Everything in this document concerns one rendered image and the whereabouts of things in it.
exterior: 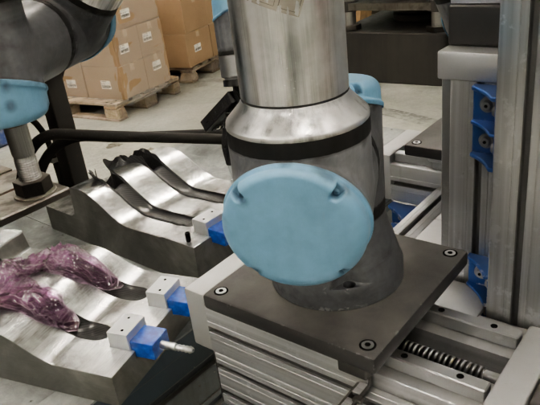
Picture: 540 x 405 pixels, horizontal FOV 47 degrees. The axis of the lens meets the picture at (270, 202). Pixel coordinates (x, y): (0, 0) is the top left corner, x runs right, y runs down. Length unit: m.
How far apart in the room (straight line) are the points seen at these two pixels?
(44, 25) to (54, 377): 0.58
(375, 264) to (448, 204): 0.22
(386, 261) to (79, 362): 0.51
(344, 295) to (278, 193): 0.23
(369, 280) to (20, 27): 0.41
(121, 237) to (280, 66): 0.90
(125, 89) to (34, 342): 4.17
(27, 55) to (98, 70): 4.60
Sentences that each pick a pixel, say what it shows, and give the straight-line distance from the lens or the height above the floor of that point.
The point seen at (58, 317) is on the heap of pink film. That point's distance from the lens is 1.05.
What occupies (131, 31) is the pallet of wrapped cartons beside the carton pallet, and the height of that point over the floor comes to 0.63.
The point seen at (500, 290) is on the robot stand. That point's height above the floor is 0.99.
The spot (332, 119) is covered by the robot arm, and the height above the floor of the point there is 1.28.
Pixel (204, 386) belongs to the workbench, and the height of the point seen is 0.60.
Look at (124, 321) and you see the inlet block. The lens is 1.00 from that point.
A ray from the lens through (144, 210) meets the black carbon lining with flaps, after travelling 1.33.
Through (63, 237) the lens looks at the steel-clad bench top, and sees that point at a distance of 1.49.
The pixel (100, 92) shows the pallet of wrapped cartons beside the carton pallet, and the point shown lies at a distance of 5.24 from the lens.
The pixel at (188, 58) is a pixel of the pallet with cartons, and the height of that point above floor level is 0.23.
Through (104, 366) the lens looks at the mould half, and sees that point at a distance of 0.97.
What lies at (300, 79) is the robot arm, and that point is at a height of 1.32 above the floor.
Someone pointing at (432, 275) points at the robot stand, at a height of 1.04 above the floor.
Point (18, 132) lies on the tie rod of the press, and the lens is 1.74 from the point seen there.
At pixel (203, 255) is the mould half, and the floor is 0.86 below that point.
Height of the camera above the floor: 1.43
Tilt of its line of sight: 26 degrees down
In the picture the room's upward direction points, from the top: 7 degrees counter-clockwise
